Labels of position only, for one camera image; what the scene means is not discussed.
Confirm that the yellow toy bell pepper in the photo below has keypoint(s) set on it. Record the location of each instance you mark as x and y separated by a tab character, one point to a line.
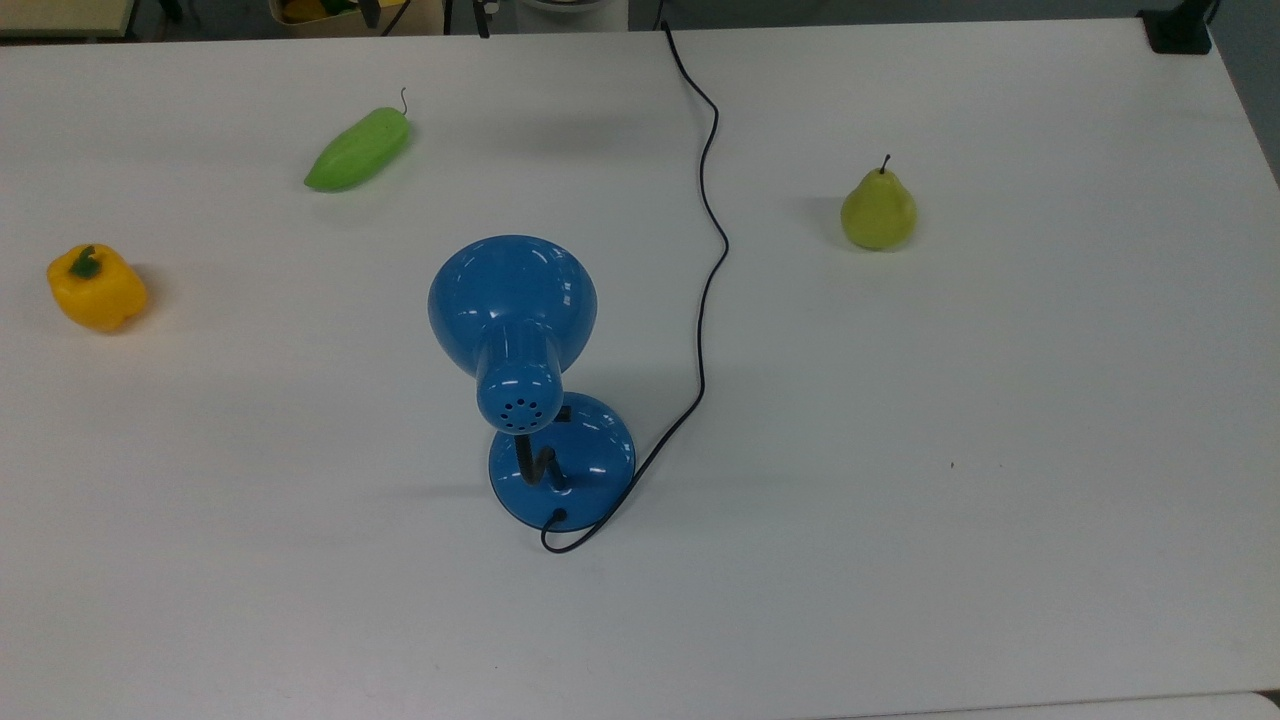
100	292

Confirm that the black table clamp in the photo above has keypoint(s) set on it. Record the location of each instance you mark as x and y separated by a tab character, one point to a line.
1178	28

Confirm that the white adjacent table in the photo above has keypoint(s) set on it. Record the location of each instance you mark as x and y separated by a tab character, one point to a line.
1100	708

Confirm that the wooden desk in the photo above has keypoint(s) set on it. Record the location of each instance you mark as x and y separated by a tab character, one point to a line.
60	14

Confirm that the green toy pear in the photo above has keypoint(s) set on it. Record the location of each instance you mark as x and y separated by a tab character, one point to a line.
878	214

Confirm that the cardboard box with toys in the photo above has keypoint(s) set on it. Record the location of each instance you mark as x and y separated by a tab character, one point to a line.
330	12

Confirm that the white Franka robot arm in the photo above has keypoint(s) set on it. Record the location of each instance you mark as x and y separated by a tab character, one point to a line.
570	6

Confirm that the blue desk lamp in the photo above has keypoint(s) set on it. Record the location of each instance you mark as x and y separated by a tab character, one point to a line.
520	300

